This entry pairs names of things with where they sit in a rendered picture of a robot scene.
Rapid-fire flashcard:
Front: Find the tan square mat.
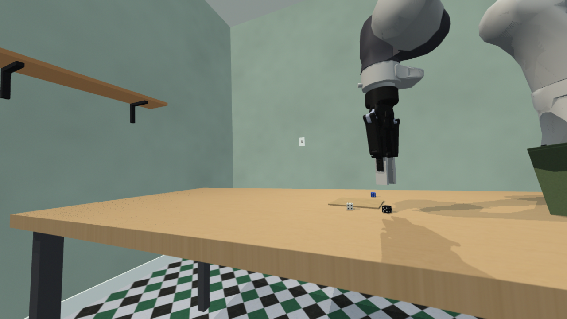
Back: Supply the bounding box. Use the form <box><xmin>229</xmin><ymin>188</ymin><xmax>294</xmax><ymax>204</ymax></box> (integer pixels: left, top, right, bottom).
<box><xmin>328</xmin><ymin>197</ymin><xmax>384</xmax><ymax>209</ymax></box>

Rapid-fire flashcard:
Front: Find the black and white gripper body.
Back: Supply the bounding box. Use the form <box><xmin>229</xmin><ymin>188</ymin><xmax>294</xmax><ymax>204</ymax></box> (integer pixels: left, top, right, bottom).
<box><xmin>365</xmin><ymin>86</ymin><xmax>399</xmax><ymax>126</ymax></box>

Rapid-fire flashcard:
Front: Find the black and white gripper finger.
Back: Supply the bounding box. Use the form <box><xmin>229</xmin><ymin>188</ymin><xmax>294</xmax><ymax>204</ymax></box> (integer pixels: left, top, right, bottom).
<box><xmin>363</xmin><ymin>109</ymin><xmax>389</xmax><ymax>185</ymax></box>
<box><xmin>386</xmin><ymin>112</ymin><xmax>400</xmax><ymax>184</ymax></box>

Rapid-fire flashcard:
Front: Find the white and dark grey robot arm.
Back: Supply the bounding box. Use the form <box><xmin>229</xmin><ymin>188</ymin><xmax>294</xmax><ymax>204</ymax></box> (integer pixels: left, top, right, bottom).
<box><xmin>357</xmin><ymin>0</ymin><xmax>567</xmax><ymax>145</ymax></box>

